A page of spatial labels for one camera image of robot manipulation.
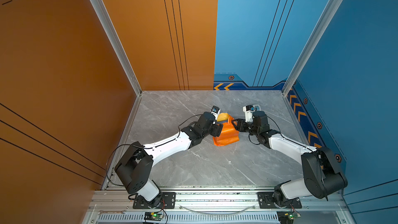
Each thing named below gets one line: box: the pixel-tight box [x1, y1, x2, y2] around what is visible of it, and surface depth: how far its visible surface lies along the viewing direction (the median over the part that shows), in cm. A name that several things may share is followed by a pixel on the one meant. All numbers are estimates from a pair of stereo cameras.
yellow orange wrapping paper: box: [212, 112, 240, 147], surface depth 90 cm
